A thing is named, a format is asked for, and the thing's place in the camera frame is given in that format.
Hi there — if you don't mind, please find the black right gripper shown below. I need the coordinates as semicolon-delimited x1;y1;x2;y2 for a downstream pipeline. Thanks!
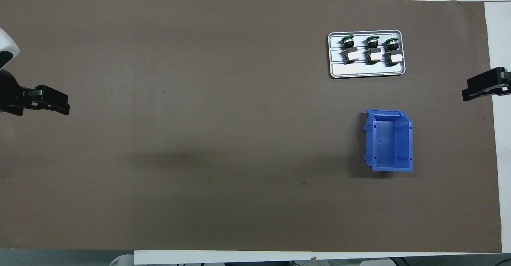
462;67;511;102

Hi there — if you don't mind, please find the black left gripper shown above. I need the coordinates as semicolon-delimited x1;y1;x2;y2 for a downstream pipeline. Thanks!
0;69;71;117

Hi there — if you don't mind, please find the green push button switch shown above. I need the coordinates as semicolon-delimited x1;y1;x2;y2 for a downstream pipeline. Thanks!
384;38;403;66
341;36;361;64
365;36;383;65

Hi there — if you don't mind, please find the blue plastic bin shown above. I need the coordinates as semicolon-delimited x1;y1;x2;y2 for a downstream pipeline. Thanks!
362;109;414;173

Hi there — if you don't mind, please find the grey metal tray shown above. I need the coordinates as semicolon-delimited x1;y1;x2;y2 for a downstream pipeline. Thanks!
328;30;406;79

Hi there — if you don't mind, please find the brown table mat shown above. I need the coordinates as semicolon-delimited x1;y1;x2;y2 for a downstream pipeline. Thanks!
0;0;503;254

